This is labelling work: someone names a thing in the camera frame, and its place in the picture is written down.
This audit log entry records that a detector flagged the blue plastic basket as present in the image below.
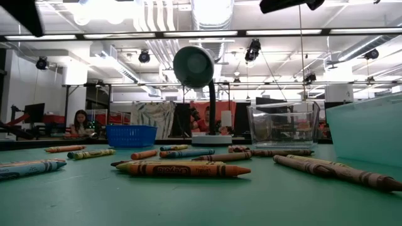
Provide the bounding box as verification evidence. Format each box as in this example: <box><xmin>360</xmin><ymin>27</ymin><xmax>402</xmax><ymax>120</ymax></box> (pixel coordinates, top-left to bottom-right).
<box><xmin>105</xmin><ymin>124</ymin><xmax>158</xmax><ymax>148</ymax></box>

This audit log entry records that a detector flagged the clear plastic container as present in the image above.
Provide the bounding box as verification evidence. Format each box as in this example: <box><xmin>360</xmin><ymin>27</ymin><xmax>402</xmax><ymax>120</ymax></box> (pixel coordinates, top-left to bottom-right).
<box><xmin>246</xmin><ymin>100</ymin><xmax>321</xmax><ymax>149</ymax></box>

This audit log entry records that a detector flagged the white sheet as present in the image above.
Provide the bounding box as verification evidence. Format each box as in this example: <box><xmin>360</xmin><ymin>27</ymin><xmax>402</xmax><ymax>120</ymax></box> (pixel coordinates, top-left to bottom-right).
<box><xmin>220</xmin><ymin>110</ymin><xmax>233</xmax><ymax>127</ymax></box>

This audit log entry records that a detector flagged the black monitor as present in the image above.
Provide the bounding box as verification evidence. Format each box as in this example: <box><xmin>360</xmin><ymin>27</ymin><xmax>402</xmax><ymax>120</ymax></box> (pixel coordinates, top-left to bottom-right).
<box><xmin>23</xmin><ymin>102</ymin><xmax>46</xmax><ymax>124</ymax></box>
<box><xmin>254</xmin><ymin>96</ymin><xmax>289</xmax><ymax>114</ymax></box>

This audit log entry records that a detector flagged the thin metal rod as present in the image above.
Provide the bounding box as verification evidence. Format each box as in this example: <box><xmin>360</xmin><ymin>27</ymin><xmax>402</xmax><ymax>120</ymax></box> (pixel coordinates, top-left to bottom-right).
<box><xmin>297</xmin><ymin>12</ymin><xmax>308</xmax><ymax>102</ymax></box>

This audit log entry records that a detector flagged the black metal rack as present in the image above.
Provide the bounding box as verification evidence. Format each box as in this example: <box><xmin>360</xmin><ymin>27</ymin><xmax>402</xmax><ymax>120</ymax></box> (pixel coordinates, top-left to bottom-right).
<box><xmin>63</xmin><ymin>82</ymin><xmax>113</xmax><ymax>139</ymax></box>

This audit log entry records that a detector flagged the teal plastic bin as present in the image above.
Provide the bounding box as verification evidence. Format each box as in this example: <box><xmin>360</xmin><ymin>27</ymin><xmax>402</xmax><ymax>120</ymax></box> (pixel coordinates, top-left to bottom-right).
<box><xmin>325</xmin><ymin>92</ymin><xmax>402</xmax><ymax>169</ymax></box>

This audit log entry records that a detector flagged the red-orange backdrop cloth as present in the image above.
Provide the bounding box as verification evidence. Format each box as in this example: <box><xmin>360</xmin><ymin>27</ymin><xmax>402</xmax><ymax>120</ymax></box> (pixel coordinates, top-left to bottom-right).
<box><xmin>189</xmin><ymin>100</ymin><xmax>237</xmax><ymax>136</ymax></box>

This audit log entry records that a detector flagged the white box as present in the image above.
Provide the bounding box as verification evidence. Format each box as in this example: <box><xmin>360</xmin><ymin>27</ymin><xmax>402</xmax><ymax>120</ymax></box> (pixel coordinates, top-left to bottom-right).
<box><xmin>324</xmin><ymin>83</ymin><xmax>355</xmax><ymax>103</ymax></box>

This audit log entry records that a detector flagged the black overhead beam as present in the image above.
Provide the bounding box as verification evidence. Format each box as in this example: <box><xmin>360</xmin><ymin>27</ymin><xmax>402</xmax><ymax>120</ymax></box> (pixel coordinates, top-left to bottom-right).
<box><xmin>0</xmin><ymin>27</ymin><xmax>402</xmax><ymax>43</ymax></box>

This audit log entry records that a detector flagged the grey patterned cloth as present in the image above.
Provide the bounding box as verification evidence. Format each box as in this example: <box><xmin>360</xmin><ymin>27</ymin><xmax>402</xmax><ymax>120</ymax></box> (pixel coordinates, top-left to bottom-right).
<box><xmin>129</xmin><ymin>101</ymin><xmax>177</xmax><ymax>141</ymax></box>

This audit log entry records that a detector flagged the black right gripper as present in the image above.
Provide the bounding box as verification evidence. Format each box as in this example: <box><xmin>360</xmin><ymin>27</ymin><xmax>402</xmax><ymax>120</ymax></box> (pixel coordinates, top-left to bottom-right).
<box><xmin>259</xmin><ymin>0</ymin><xmax>326</xmax><ymax>14</ymax></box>

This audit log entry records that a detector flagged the black panel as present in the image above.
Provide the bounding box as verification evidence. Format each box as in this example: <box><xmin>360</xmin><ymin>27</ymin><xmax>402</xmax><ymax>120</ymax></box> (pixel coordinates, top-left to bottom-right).
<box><xmin>235</xmin><ymin>102</ymin><xmax>252</xmax><ymax>136</ymax></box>
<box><xmin>171</xmin><ymin>102</ymin><xmax>192</xmax><ymax>138</ymax></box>

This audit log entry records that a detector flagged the black ceiling spotlight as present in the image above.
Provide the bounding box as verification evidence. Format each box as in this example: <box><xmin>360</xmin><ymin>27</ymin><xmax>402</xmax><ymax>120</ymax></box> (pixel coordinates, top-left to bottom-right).
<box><xmin>244</xmin><ymin>38</ymin><xmax>262</xmax><ymax>63</ymax></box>
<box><xmin>138</xmin><ymin>49</ymin><xmax>151</xmax><ymax>65</ymax></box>
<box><xmin>363</xmin><ymin>48</ymin><xmax>380</xmax><ymax>61</ymax></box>
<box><xmin>35</xmin><ymin>55</ymin><xmax>50</xmax><ymax>71</ymax></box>
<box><xmin>303</xmin><ymin>72</ymin><xmax>317</xmax><ymax>85</ymax></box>

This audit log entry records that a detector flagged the person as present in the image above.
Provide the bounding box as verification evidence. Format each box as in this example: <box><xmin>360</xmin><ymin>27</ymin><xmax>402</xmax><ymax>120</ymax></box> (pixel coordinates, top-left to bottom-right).
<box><xmin>69</xmin><ymin>109</ymin><xmax>95</xmax><ymax>138</ymax></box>
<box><xmin>195</xmin><ymin>105</ymin><xmax>218</xmax><ymax>132</ymax></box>

